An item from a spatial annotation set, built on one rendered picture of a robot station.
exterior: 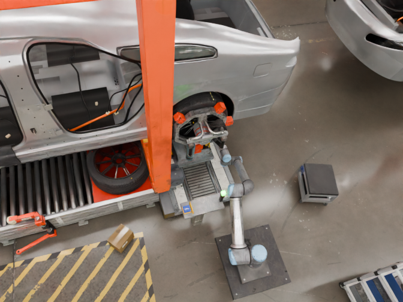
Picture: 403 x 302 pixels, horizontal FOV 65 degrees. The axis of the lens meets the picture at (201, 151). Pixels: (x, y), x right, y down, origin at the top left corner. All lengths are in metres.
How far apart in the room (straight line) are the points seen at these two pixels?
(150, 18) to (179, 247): 2.57
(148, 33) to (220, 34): 1.16
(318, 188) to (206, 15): 2.59
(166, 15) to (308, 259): 3.04
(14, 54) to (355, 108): 4.45
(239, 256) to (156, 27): 2.11
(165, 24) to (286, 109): 3.39
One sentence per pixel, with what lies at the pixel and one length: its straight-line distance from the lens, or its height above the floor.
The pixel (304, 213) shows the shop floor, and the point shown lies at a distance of 4.03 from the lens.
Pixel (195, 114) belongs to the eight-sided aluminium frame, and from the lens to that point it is 2.98.
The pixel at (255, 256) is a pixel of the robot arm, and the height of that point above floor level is 0.62.
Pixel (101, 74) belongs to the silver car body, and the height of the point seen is 0.92.
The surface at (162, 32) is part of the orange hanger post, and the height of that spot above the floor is 2.44.
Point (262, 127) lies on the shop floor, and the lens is 4.47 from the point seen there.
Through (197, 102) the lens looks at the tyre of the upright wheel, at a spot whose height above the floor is 1.18.
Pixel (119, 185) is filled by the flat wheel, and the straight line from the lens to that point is 3.31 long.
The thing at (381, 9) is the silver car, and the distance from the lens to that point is 4.66.
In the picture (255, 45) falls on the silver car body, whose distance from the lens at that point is 2.85.
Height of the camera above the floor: 3.46
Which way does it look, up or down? 58 degrees down
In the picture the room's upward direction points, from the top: 11 degrees clockwise
